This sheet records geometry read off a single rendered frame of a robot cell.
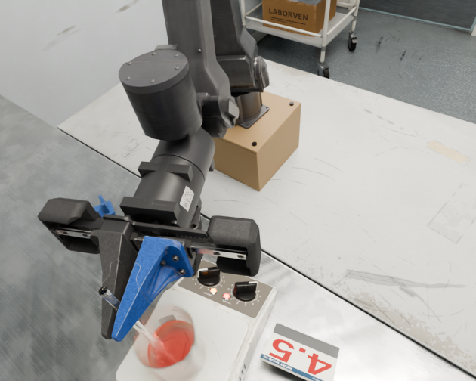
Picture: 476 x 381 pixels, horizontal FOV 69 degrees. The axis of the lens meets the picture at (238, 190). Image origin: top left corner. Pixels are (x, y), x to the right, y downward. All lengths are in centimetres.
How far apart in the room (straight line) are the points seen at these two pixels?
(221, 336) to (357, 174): 40
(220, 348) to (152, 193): 21
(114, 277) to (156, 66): 17
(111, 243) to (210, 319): 20
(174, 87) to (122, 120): 60
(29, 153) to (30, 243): 25
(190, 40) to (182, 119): 10
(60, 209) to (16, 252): 42
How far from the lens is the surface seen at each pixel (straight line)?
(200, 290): 50
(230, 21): 51
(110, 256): 29
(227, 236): 26
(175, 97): 29
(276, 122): 62
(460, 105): 251
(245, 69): 53
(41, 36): 181
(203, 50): 38
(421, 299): 59
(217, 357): 44
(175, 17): 38
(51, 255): 70
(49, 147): 90
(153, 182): 31
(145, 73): 30
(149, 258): 27
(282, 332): 53
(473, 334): 59
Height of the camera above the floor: 141
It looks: 51 degrees down
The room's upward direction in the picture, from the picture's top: 8 degrees counter-clockwise
